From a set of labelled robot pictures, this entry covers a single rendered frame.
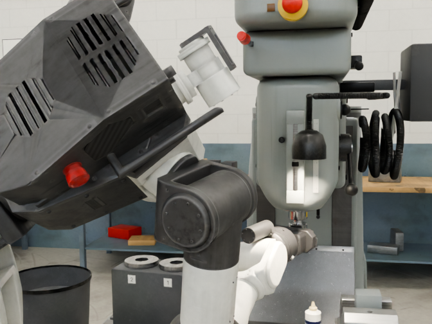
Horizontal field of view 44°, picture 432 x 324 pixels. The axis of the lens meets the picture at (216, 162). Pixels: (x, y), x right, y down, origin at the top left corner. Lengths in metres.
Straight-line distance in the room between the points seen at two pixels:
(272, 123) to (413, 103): 0.46
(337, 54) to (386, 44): 4.39
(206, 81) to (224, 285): 0.34
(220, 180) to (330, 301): 0.97
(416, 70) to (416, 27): 4.10
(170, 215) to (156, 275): 0.62
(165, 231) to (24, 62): 0.32
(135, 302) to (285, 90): 0.66
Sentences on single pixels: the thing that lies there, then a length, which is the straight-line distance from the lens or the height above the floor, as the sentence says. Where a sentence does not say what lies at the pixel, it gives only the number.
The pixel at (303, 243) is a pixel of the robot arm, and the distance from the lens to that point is 1.30.
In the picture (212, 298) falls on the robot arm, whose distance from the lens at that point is 0.86.
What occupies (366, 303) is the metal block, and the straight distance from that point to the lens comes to 1.40.
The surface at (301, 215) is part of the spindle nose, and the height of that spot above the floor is 1.29.
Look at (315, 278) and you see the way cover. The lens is 1.74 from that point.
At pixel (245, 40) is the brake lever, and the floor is 1.69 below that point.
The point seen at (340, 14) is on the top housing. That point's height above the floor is 1.74.
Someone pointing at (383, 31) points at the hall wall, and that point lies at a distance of 5.61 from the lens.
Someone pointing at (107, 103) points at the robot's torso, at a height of 1.56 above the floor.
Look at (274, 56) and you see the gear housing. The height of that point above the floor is 1.67.
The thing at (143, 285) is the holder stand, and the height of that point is 1.11.
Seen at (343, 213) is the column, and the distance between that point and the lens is 1.74.
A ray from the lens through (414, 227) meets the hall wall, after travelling 5.72.
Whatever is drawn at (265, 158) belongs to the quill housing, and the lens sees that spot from 1.27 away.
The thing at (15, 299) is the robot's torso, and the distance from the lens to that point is 1.05.
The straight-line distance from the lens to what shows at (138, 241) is 5.38.
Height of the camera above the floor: 1.55
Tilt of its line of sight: 6 degrees down
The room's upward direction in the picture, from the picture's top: 1 degrees counter-clockwise
